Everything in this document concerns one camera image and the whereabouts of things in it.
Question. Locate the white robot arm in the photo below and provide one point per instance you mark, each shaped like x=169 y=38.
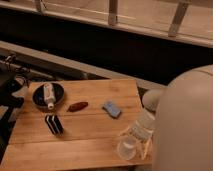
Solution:
x=183 y=124

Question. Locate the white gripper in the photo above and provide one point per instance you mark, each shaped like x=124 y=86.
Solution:
x=142 y=128

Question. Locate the black equipment with cables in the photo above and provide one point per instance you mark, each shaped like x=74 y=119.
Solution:
x=10 y=82

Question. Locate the black white striped object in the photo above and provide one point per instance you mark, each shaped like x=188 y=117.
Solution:
x=54 y=124

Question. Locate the blue eraser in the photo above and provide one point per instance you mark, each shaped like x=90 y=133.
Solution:
x=112 y=109

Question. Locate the white tube on plate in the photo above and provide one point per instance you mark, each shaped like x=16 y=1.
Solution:
x=49 y=95

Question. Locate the metal railing frame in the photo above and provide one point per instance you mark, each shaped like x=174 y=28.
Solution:
x=187 y=21

